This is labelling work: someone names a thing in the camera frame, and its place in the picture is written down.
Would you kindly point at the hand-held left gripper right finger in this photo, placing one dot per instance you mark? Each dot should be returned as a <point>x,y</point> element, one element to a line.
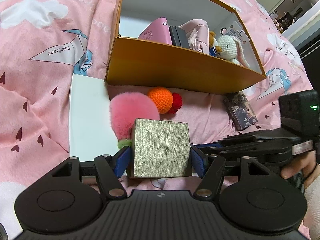
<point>198,161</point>

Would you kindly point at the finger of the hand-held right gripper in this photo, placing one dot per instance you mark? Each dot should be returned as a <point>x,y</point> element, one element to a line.
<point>255,136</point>
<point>250,150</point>

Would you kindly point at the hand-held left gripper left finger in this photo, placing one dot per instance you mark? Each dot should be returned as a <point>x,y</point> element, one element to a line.
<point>123,160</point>

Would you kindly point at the dark printed card box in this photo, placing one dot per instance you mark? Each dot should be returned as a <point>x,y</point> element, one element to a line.
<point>241,112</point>

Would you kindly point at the gold textured cube box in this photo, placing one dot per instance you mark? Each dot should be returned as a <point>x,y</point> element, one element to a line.
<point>160,150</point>

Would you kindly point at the pink fluffy pompom green leaf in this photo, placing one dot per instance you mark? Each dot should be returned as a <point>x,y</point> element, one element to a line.
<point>130,112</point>

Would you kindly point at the red crochet fruit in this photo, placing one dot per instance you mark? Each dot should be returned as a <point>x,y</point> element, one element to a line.
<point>177,101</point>

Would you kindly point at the orange crochet fruit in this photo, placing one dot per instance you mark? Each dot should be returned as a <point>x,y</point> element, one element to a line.
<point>160,100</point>

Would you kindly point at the white crochet bunny pink ears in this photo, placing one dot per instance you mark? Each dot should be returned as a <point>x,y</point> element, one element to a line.
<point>231,47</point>

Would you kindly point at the orange cardboard box white inside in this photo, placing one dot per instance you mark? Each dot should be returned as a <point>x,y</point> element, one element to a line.
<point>175,67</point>

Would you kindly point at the brown bear plush blue outfit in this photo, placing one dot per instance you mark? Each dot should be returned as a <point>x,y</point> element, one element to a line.
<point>214,47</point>

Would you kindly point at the person's right forearm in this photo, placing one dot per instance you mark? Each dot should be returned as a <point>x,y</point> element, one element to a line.
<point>313,205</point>

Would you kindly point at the person's right hand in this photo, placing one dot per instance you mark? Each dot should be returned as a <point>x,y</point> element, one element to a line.
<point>295,168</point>

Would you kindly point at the white box lid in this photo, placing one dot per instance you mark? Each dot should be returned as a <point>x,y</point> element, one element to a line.
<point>87,117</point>

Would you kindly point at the clear packet with white card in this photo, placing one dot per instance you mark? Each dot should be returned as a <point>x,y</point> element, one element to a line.
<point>237,30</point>

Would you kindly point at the pink printed blanket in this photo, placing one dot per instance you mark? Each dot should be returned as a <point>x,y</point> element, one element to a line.
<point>37,92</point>

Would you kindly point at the pink fabric pouch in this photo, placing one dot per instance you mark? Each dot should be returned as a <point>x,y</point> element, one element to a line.
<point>197,35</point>

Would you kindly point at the dark grey small box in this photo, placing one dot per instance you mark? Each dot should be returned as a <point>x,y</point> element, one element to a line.
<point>178,37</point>

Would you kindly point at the white door frame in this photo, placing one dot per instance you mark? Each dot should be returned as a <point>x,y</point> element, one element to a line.
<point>302,22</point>

